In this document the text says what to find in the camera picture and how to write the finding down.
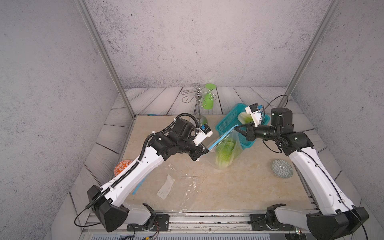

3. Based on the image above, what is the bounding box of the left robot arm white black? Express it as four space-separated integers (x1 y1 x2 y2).
85 113 213 233

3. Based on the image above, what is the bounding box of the aluminium corner post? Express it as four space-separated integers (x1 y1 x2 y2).
75 0 136 119
284 0 342 97

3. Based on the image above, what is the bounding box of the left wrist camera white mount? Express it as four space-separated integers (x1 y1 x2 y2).
193 124 213 146

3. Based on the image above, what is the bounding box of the silver metal cup stand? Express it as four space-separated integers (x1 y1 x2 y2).
181 83 218 125

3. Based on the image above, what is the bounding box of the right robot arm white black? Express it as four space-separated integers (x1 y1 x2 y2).
235 104 369 240

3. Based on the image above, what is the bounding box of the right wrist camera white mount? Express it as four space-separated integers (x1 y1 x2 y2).
245 103 264 127

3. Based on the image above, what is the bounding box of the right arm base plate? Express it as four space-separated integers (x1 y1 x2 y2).
248 214 295 231

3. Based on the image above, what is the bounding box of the clear zipper bag blue seal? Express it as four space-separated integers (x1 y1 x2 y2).
125 134 243 213

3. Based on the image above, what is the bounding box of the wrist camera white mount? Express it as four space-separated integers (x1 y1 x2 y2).
245 103 264 127
193 124 213 146

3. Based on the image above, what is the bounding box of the orange patterned bowl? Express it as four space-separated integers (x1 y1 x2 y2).
114 160 132 177

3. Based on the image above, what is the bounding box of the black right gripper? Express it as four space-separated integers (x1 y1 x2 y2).
235 120 281 143

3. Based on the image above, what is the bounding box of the teal plastic basket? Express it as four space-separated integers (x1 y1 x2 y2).
210 103 272 150

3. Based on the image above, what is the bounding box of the aluminium rail frame front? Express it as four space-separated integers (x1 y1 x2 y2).
78 211 344 240

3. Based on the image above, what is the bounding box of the chinese cabbage dark green leafy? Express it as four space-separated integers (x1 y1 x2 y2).
215 138 237 169

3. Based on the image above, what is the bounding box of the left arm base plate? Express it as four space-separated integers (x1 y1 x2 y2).
127 214 170 233

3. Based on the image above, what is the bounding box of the chinese cabbage right in basket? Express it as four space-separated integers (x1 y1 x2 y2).
238 112 254 125

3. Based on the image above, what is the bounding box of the right aluminium corner post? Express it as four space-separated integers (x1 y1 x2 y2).
284 0 342 97

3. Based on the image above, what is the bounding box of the green plastic cup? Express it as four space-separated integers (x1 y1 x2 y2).
203 84 216 110

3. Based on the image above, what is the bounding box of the left aluminium corner post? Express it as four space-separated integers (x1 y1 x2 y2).
75 0 136 119

